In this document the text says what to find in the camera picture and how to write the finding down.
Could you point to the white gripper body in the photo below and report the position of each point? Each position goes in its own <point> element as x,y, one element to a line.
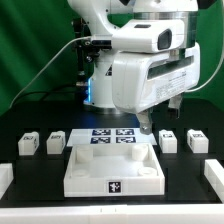
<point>140,81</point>

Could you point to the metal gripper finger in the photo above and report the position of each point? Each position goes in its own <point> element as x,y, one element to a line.
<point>145,122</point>
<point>175,105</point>

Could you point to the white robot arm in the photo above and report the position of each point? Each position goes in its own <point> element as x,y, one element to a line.
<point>144,53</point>

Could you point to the white sheet with markers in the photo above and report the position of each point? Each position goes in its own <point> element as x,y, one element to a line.
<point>109,135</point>

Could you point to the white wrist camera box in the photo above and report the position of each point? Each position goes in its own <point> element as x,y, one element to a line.
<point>149,36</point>

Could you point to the black base camera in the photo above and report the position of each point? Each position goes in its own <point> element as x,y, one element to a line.
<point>101,44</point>

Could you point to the black camera stand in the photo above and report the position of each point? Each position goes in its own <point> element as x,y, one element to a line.
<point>80,50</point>

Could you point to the white right wall block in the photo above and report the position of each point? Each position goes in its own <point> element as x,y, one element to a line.
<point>214,173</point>

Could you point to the white wall block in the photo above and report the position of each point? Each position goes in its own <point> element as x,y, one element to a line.
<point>214,173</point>
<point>6,177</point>

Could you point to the white front wall bar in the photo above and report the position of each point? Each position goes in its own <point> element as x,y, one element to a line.
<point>122,214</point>

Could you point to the white left wall block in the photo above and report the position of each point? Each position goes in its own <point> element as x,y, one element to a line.
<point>6,177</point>

